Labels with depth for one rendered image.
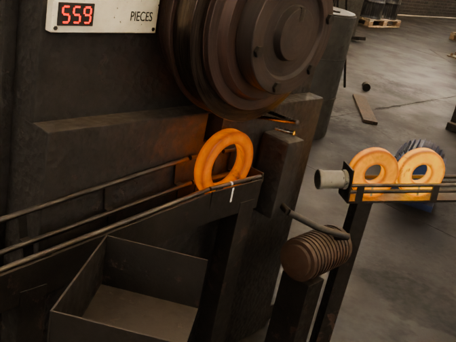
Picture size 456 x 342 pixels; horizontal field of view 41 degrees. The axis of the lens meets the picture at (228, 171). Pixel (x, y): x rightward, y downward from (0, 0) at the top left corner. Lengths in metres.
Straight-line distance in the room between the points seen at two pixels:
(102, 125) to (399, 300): 1.73
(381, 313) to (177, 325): 1.50
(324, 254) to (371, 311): 0.84
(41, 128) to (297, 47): 0.58
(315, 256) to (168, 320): 0.65
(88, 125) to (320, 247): 0.79
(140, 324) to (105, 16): 0.61
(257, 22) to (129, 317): 0.63
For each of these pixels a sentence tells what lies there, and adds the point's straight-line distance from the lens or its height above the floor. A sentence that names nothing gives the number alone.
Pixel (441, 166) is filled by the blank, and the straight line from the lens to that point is 1.98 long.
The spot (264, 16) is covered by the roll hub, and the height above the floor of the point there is 1.15.
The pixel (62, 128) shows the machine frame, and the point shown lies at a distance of 1.28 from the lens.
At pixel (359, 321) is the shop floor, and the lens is 2.49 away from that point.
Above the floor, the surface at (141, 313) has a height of 0.60.
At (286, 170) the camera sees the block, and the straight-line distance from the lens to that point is 1.71.
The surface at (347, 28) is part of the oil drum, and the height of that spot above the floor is 0.80.
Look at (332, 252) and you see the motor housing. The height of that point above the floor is 0.50.
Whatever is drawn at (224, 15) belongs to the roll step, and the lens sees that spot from 1.30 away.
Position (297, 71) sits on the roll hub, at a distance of 1.45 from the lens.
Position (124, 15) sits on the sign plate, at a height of 1.10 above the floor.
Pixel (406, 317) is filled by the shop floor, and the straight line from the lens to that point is 2.63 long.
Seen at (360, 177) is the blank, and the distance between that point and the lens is 1.87.
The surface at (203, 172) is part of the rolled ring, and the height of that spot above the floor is 0.75.
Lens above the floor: 1.32
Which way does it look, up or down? 22 degrees down
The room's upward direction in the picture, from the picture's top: 12 degrees clockwise
